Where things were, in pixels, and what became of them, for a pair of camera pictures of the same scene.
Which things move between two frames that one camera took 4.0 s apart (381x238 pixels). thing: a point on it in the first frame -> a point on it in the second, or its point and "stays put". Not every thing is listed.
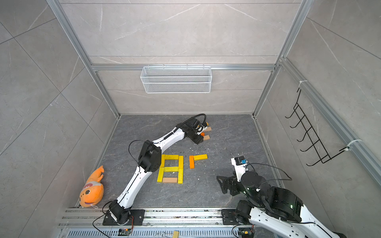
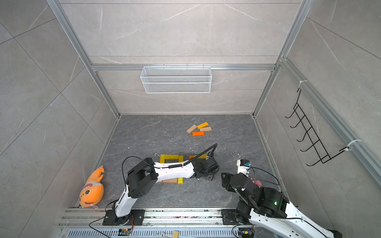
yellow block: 171,157 stays put
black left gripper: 199,140 -> 211,177
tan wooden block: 169,180 stays put
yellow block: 162,160 stays put
